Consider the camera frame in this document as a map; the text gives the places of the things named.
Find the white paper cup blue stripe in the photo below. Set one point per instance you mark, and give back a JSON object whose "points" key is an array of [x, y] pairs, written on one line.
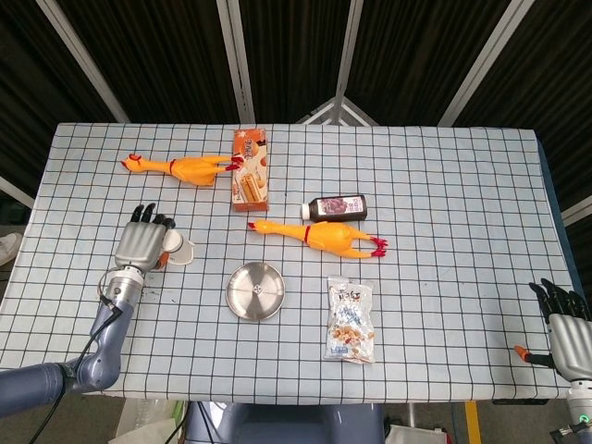
{"points": [[180, 247]]}

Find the yellow rubber chicken toy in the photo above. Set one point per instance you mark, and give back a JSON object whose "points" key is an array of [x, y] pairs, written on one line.
{"points": [[194, 168], [328, 236]]}

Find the white shoe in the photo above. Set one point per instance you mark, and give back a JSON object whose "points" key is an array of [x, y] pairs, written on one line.
{"points": [[9, 247]]}

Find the white frame bar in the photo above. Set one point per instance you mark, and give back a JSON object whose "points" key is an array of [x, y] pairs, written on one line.
{"points": [[578, 210], [16, 190]]}

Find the orange egg roll box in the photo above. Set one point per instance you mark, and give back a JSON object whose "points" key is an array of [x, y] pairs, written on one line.
{"points": [[252, 185]]}

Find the dark grape juice bottle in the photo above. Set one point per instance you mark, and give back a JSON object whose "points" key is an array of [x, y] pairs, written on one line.
{"points": [[337, 206]]}

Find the white frame post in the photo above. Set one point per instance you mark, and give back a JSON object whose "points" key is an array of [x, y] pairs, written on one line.
{"points": [[347, 51], [238, 69], [78, 55], [481, 65]]}

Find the white triangular frame brace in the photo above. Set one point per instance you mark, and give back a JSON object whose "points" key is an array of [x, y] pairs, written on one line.
{"points": [[319, 111]]}

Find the white blue snack bag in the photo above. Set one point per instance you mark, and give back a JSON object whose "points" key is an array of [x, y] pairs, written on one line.
{"points": [[349, 324]]}

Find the blue grey right robot arm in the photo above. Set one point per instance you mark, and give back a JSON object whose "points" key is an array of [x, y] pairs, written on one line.
{"points": [[580, 407]]}

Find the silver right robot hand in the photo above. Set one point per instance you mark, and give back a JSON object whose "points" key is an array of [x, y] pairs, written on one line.
{"points": [[571, 342]]}

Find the grey blue robot torso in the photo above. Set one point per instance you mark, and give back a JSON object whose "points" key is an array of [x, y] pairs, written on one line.
{"points": [[287, 425]]}

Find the checkered light blue tablecloth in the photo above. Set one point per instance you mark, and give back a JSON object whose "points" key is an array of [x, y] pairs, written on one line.
{"points": [[439, 185]]}

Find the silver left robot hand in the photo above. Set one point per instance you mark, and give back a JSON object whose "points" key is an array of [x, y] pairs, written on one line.
{"points": [[139, 242]]}

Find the round metal plate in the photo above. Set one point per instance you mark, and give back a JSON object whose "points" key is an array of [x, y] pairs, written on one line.
{"points": [[250, 305]]}

